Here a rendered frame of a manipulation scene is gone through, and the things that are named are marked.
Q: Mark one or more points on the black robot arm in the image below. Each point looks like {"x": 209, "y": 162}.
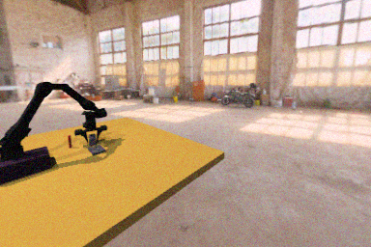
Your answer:
{"x": 10, "y": 144}

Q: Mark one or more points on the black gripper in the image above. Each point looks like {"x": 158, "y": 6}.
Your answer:
{"x": 90, "y": 126}

